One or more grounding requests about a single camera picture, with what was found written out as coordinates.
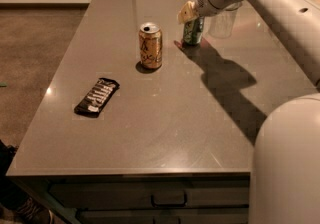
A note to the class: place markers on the dark shoe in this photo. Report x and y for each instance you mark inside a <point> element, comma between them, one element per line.
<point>31,212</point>

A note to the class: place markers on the grey upper drawer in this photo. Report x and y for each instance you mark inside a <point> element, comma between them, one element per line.
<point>137,195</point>

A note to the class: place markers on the black drawer handle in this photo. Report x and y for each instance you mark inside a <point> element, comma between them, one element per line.
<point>169,199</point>

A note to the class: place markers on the grey drawer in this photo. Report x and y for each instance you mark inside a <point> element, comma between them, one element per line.
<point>166,216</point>
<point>137,195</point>

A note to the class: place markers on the grey lower drawer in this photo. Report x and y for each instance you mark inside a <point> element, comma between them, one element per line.
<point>166,216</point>

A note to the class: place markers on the green soda can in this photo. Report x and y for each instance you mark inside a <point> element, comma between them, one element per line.
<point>192,32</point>

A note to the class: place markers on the black snack bar wrapper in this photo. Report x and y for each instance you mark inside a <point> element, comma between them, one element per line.
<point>96,99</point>

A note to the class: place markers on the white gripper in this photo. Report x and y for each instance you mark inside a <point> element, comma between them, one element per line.
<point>204,4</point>

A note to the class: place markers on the orange soda can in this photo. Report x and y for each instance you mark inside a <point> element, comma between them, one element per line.
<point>150,44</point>

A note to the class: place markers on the clear cup with napkins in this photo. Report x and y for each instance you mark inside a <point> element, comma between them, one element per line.
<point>221,25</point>

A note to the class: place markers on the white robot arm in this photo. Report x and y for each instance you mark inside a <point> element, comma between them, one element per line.
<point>285,170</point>

